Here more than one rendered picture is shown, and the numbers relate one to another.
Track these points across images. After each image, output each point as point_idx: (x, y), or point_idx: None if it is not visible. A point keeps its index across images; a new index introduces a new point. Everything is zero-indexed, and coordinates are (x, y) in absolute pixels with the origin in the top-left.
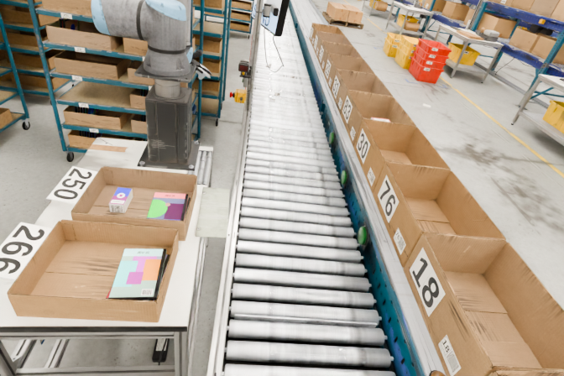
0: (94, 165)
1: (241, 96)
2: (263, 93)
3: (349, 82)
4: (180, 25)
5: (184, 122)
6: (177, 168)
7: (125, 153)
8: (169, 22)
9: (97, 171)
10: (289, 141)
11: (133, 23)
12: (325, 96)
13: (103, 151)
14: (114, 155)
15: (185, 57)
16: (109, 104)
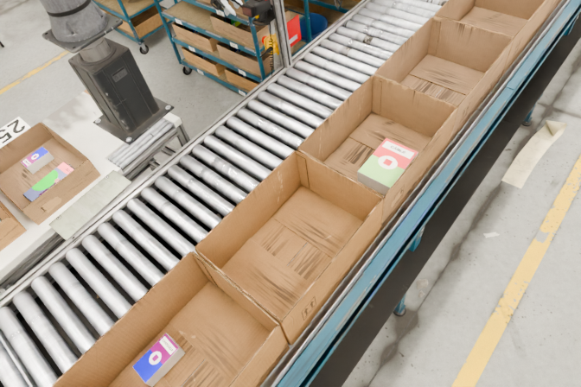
0: (68, 112)
1: (270, 45)
2: (348, 34)
3: (458, 44)
4: None
5: (102, 91)
6: (117, 136)
7: None
8: None
9: (64, 119)
10: (280, 133)
11: None
12: None
13: (90, 97)
14: (92, 104)
15: (81, 18)
16: (198, 23)
